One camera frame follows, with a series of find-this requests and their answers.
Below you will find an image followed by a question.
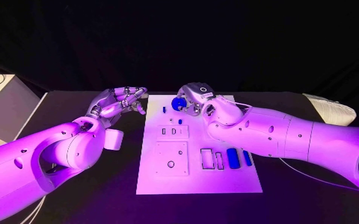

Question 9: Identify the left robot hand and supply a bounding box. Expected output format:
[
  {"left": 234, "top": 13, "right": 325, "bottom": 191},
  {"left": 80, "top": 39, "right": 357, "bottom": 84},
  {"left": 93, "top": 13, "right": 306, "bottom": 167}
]
[{"left": 84, "top": 86, "right": 148, "bottom": 129}]

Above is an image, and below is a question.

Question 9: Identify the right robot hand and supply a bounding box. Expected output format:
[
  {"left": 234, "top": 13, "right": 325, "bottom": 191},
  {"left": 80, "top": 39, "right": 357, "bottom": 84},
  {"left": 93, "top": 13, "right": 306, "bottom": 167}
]
[{"left": 175, "top": 82, "right": 217, "bottom": 117}]

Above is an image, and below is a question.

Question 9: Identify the blue gear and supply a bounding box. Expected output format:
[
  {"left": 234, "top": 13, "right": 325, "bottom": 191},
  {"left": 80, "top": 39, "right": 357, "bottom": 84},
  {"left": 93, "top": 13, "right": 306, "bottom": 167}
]
[{"left": 169, "top": 97, "right": 187, "bottom": 111}]

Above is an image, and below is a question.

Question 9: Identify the white task board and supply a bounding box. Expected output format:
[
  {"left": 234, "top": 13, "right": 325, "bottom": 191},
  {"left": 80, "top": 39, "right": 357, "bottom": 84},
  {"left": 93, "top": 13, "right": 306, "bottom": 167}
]
[{"left": 135, "top": 94, "right": 263, "bottom": 195}]

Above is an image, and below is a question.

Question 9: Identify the large blue cylinder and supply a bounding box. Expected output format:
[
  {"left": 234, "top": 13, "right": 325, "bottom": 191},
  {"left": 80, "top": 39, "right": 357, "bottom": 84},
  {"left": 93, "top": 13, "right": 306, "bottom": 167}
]
[{"left": 226, "top": 148, "right": 242, "bottom": 170}]

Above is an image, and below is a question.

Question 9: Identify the thin blue cylinder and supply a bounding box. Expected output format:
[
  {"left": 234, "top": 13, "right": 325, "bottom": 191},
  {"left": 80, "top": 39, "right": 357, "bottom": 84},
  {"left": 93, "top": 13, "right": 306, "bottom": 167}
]
[{"left": 242, "top": 150, "right": 252, "bottom": 166}]

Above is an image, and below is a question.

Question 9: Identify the white cabinet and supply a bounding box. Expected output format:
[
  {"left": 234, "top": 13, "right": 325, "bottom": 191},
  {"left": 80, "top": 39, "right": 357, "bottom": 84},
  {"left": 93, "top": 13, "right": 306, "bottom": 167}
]
[{"left": 0, "top": 74, "right": 41, "bottom": 145}]

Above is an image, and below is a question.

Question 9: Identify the white ribbed object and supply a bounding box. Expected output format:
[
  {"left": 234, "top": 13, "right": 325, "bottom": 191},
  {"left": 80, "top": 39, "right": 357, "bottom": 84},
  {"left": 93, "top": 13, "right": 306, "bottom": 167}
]
[{"left": 301, "top": 92, "right": 357, "bottom": 127}]

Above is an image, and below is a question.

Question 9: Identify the white cable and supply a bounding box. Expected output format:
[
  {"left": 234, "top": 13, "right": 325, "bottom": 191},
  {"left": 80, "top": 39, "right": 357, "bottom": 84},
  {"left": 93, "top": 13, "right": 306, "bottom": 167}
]
[
  {"left": 18, "top": 194, "right": 47, "bottom": 224},
  {"left": 276, "top": 157, "right": 359, "bottom": 191}
]

